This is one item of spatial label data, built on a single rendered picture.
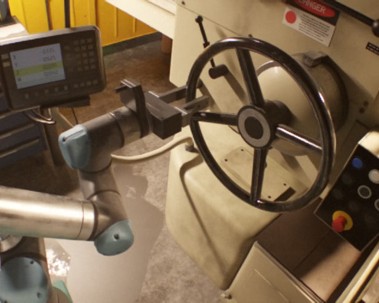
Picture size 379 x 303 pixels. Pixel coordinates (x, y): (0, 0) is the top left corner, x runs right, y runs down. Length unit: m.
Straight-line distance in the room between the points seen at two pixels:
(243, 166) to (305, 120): 0.89
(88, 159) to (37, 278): 0.30
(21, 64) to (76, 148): 0.52
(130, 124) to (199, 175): 0.91
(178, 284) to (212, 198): 0.63
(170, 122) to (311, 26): 0.38
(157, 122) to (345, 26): 0.44
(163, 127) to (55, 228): 0.28
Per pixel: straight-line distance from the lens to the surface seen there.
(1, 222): 0.52
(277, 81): 0.71
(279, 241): 1.36
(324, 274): 1.37
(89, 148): 0.59
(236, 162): 1.56
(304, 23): 0.77
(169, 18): 1.59
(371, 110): 0.76
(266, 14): 0.83
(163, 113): 0.64
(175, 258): 1.92
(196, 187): 1.46
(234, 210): 1.41
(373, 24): 0.64
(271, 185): 1.51
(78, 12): 3.26
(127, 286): 1.84
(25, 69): 1.06
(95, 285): 1.86
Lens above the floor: 1.71
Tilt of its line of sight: 44 degrees down
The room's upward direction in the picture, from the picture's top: 9 degrees clockwise
